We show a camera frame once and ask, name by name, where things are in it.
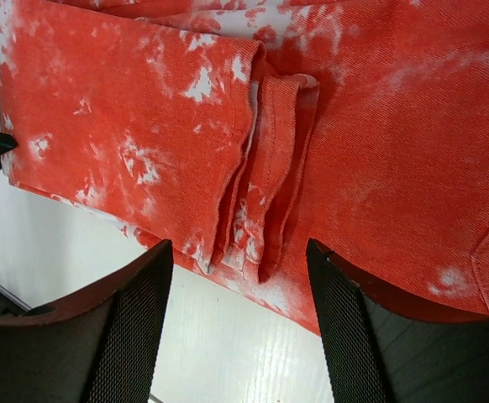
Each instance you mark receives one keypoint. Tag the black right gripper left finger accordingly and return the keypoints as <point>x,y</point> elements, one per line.
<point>98,344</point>

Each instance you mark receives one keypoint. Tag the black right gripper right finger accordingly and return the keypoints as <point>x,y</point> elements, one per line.
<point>384,344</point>

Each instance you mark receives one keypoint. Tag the orange white tie-dye trousers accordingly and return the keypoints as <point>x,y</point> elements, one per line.
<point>239,130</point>

